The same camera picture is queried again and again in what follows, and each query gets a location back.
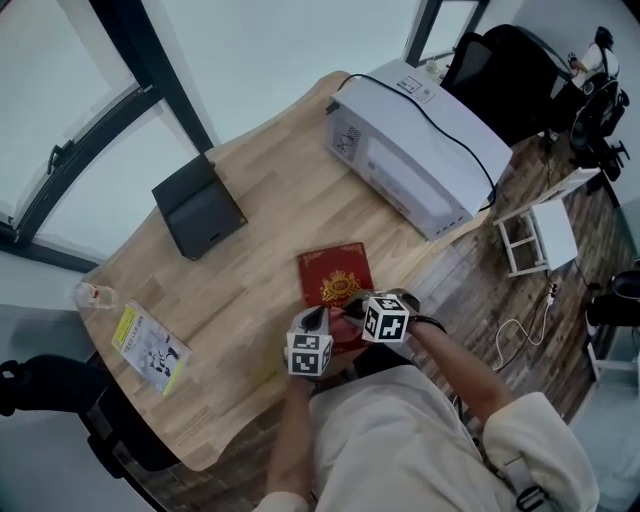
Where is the white low furniture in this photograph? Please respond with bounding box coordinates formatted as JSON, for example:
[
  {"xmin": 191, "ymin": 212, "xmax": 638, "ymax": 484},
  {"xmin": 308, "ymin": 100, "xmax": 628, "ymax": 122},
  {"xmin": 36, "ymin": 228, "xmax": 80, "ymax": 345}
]
[{"xmin": 584, "ymin": 324, "xmax": 640, "ymax": 382}]

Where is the white wooden stool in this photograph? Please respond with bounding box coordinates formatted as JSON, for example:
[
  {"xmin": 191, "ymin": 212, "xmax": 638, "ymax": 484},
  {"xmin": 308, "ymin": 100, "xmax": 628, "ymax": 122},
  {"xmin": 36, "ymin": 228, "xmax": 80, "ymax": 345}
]
[{"xmin": 493, "ymin": 196, "xmax": 582, "ymax": 279}]

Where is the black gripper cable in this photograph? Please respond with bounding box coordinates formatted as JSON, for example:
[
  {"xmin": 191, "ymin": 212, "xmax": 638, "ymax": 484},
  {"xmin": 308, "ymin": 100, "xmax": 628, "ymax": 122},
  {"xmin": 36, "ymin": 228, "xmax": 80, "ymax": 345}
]
[{"xmin": 408, "ymin": 313, "xmax": 447, "ymax": 332}]

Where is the person's right forearm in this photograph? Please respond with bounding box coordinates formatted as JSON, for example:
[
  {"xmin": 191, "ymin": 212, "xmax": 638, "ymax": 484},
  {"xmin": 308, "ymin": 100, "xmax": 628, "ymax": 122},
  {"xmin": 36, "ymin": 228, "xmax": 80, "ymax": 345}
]
[{"xmin": 408, "ymin": 319, "xmax": 517, "ymax": 432}]

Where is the person's white jacket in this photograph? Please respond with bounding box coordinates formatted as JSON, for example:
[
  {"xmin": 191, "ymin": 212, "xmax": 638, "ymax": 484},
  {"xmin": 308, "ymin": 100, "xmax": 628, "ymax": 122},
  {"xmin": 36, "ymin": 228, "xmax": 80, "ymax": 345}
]
[{"xmin": 248, "ymin": 363, "xmax": 601, "ymax": 512}]

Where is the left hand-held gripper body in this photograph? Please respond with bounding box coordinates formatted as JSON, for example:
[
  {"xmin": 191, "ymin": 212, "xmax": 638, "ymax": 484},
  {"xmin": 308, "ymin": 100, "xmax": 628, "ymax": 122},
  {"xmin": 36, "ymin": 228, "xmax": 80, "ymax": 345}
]
[{"xmin": 284, "ymin": 304, "xmax": 335, "ymax": 384}]

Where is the grey bag strap with buckle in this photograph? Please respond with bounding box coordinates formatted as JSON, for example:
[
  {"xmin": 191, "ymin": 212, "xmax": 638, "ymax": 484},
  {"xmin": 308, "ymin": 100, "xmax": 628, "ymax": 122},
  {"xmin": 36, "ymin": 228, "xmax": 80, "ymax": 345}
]
[{"xmin": 498, "ymin": 453, "xmax": 547, "ymax": 512}]

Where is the white floor cable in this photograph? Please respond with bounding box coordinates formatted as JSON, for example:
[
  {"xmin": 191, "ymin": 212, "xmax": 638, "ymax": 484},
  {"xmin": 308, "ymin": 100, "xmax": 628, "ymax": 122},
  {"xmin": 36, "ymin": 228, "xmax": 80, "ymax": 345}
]
[{"xmin": 494, "ymin": 294, "xmax": 557, "ymax": 372}]

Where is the black floor device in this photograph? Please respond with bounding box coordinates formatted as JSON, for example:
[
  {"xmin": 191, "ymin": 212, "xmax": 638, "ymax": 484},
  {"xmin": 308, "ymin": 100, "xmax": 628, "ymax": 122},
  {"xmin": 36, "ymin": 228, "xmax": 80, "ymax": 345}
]
[{"xmin": 585, "ymin": 269, "xmax": 640, "ymax": 331}]

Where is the red booklet with gold emblem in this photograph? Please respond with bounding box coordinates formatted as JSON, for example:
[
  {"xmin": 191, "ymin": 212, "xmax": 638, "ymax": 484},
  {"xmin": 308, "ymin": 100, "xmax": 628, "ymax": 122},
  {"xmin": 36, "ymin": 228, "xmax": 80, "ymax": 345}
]
[{"xmin": 297, "ymin": 241, "xmax": 377, "ymax": 357}]

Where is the black cardboard box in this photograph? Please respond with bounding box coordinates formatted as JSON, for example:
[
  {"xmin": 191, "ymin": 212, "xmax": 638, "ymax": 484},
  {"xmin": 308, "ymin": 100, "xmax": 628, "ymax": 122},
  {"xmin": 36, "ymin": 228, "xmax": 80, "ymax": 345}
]
[{"xmin": 150, "ymin": 151, "xmax": 249, "ymax": 262}]

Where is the black mesh office chair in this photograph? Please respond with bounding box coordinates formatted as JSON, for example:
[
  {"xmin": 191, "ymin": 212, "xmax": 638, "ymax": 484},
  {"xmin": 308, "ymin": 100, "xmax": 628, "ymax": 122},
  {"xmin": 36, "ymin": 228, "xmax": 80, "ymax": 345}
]
[
  {"xmin": 439, "ymin": 24, "xmax": 567, "ymax": 150},
  {"xmin": 0, "ymin": 353, "xmax": 182, "ymax": 482}
]

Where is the yellow and white booklet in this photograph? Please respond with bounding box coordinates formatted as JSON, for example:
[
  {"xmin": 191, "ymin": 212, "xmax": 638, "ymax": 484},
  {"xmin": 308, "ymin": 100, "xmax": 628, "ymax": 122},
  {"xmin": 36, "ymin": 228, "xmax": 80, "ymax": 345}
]
[{"xmin": 110, "ymin": 299, "xmax": 193, "ymax": 397}]

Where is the person's left forearm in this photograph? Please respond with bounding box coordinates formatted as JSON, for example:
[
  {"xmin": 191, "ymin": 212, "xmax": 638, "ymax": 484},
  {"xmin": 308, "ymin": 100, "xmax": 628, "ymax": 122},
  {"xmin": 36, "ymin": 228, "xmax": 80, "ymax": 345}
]
[{"xmin": 264, "ymin": 377, "xmax": 322, "ymax": 502}]

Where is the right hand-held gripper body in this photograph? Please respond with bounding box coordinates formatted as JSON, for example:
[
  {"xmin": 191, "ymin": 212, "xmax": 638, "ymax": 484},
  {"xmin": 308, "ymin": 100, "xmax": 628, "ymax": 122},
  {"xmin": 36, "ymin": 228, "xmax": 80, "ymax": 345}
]
[{"xmin": 360, "ymin": 287, "xmax": 423, "ymax": 346}]

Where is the black framed window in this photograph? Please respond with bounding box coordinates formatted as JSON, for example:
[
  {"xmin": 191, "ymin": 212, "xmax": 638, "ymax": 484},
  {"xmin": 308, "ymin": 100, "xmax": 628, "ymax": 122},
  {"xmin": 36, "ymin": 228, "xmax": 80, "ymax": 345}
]
[{"xmin": 0, "ymin": 0, "xmax": 492, "ymax": 274}]

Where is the black microwave power cable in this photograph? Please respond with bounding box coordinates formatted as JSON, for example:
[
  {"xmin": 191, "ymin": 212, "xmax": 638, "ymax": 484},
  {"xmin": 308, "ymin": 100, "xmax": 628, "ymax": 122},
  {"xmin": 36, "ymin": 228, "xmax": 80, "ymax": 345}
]
[{"xmin": 326, "ymin": 73, "xmax": 497, "ymax": 215}]

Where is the black window handle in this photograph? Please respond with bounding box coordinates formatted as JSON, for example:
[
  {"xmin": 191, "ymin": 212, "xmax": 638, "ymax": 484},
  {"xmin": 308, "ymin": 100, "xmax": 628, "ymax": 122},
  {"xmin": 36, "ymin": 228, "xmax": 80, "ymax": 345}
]
[{"xmin": 46, "ymin": 140, "xmax": 77, "ymax": 174}]

